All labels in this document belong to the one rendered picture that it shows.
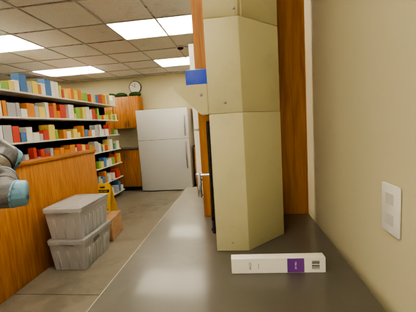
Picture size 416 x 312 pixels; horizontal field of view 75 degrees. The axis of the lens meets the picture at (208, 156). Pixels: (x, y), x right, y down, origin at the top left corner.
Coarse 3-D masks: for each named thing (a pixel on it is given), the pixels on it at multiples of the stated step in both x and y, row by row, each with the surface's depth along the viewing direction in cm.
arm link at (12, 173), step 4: (0, 168) 80; (4, 168) 82; (8, 168) 85; (0, 172) 80; (4, 172) 81; (8, 172) 82; (12, 172) 84; (0, 176) 78; (8, 176) 79; (12, 176) 81; (16, 176) 84
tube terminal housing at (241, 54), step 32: (224, 32) 86; (256, 32) 91; (224, 64) 87; (256, 64) 91; (224, 96) 88; (256, 96) 92; (224, 128) 90; (256, 128) 93; (224, 160) 91; (256, 160) 94; (224, 192) 92; (256, 192) 94; (224, 224) 93; (256, 224) 95
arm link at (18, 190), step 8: (0, 184) 73; (8, 184) 74; (16, 184) 75; (24, 184) 76; (0, 192) 72; (8, 192) 73; (16, 192) 74; (24, 192) 75; (0, 200) 72; (8, 200) 73; (16, 200) 74; (24, 200) 75; (0, 208) 73
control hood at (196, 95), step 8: (176, 88) 90; (184, 88) 89; (192, 88) 89; (200, 88) 89; (184, 96) 90; (192, 96) 90; (200, 96) 89; (192, 104) 90; (200, 104) 90; (208, 104) 90; (200, 112) 90; (208, 112) 90
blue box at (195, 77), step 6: (186, 72) 109; (192, 72) 109; (198, 72) 109; (204, 72) 109; (186, 78) 110; (192, 78) 109; (198, 78) 109; (204, 78) 109; (186, 84) 110; (192, 84) 110
